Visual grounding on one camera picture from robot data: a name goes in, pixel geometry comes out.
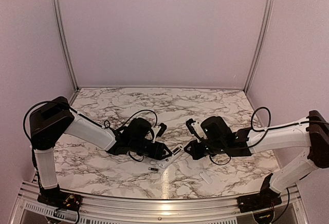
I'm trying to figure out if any white remote control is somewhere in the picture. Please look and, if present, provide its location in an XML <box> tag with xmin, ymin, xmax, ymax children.
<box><xmin>156</xmin><ymin>144</ymin><xmax>184</xmax><ymax>169</ymax></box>

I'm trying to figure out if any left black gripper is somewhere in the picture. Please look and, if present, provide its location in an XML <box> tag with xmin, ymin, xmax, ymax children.
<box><xmin>131</xmin><ymin>139</ymin><xmax>173</xmax><ymax>160</ymax></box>

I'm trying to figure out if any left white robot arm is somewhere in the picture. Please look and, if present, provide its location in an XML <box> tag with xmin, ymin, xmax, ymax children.
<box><xmin>23</xmin><ymin>96</ymin><xmax>173</xmax><ymax>206</ymax></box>

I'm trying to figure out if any front aluminium rail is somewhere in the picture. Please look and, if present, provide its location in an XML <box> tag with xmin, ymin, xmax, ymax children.
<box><xmin>9</xmin><ymin>182</ymin><xmax>308</xmax><ymax>223</ymax></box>

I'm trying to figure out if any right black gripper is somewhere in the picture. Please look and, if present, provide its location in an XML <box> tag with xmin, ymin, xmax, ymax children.
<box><xmin>184</xmin><ymin>139</ymin><xmax>226</xmax><ymax>160</ymax></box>

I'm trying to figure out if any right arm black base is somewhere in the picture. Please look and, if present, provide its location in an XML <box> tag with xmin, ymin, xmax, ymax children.
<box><xmin>237</xmin><ymin>173</ymin><xmax>282</xmax><ymax>213</ymax></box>

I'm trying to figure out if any aluminium frame post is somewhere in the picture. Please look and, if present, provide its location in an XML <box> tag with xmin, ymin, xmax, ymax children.
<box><xmin>52</xmin><ymin>0</ymin><xmax>79</xmax><ymax>92</ymax></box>
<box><xmin>243</xmin><ymin>0</ymin><xmax>274</xmax><ymax>95</ymax></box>

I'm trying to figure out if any right camera black cable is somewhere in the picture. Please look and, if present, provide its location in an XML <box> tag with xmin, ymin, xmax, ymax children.
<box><xmin>209</xmin><ymin>106</ymin><xmax>329</xmax><ymax>165</ymax></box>

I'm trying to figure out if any left aluminium frame post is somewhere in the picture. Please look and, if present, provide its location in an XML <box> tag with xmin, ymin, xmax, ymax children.
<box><xmin>52</xmin><ymin>0</ymin><xmax>79</xmax><ymax>92</ymax></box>

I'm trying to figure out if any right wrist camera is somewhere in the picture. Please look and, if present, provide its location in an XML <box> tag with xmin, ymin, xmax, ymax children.
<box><xmin>186</xmin><ymin>118</ymin><xmax>202</xmax><ymax>141</ymax></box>

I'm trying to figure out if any right aluminium frame post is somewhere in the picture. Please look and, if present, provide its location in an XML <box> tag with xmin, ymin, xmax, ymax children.
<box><xmin>243</xmin><ymin>0</ymin><xmax>274</xmax><ymax>95</ymax></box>

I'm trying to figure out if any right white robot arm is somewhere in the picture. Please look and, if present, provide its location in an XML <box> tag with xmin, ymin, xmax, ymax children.
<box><xmin>184</xmin><ymin>110</ymin><xmax>328</xmax><ymax>208</ymax></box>

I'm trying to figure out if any white battery cover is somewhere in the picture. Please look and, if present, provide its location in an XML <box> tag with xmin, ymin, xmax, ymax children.
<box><xmin>199</xmin><ymin>172</ymin><xmax>213</xmax><ymax>184</ymax></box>

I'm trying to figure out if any left camera black cable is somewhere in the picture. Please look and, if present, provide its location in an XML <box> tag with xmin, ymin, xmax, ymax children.
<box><xmin>103</xmin><ymin>109</ymin><xmax>158</xmax><ymax>162</ymax></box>

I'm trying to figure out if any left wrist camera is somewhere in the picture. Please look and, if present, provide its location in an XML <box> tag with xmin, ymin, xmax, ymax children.
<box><xmin>152</xmin><ymin>123</ymin><xmax>167</xmax><ymax>143</ymax></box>

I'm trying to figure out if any camera black cable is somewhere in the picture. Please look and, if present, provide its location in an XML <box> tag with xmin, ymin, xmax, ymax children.
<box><xmin>209</xmin><ymin>106</ymin><xmax>329</xmax><ymax>165</ymax></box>
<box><xmin>103</xmin><ymin>109</ymin><xmax>158</xmax><ymax>162</ymax></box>

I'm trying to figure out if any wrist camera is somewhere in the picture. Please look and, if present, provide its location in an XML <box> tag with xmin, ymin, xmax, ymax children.
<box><xmin>186</xmin><ymin>118</ymin><xmax>202</xmax><ymax>141</ymax></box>
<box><xmin>152</xmin><ymin>123</ymin><xmax>167</xmax><ymax>143</ymax></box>

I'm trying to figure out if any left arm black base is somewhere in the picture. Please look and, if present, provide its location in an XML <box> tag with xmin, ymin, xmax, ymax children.
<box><xmin>37</xmin><ymin>188</ymin><xmax>82</xmax><ymax>211</ymax></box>

